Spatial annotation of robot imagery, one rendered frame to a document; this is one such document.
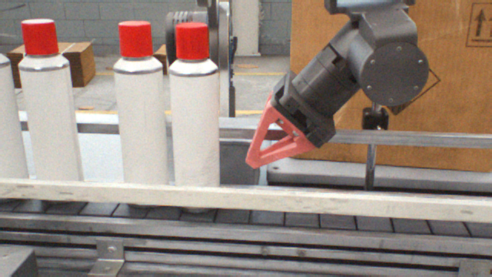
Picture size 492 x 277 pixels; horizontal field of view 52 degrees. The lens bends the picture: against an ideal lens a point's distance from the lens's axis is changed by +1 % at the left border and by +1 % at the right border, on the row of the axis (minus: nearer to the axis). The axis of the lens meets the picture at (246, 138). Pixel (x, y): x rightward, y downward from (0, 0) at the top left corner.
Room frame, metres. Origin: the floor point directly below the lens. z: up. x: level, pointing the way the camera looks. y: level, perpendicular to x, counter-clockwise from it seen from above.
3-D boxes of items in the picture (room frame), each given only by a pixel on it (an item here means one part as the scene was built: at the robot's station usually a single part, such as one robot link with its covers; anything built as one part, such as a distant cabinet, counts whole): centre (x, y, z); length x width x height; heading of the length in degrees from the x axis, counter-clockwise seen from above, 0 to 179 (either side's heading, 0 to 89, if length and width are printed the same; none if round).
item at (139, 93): (0.53, 0.12, 0.98); 0.05 x 0.05 x 0.20
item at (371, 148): (0.57, -0.16, 0.91); 0.07 x 0.03 x 0.16; 174
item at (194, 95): (0.52, 0.06, 0.98); 0.05 x 0.05 x 0.20
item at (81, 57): (4.65, 1.80, 0.16); 0.65 x 0.54 x 0.32; 95
